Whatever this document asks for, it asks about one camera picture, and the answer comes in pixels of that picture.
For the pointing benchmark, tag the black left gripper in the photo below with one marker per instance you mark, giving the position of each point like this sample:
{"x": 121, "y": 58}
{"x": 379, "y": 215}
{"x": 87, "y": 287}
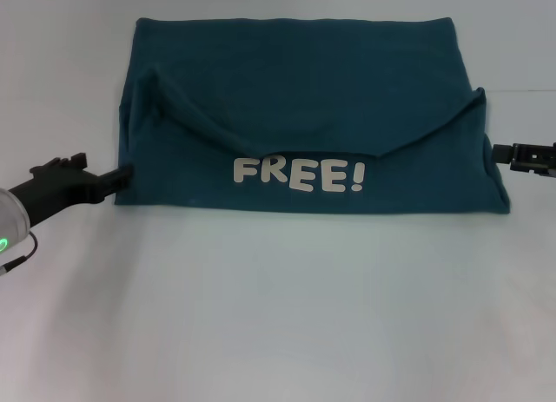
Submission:
{"x": 56, "y": 189}

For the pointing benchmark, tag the teal shirt with white print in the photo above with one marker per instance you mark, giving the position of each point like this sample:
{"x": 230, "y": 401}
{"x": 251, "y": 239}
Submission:
{"x": 304, "y": 94}

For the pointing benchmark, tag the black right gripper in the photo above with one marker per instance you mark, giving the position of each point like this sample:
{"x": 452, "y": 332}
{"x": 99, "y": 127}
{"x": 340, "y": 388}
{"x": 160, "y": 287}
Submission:
{"x": 534, "y": 159}

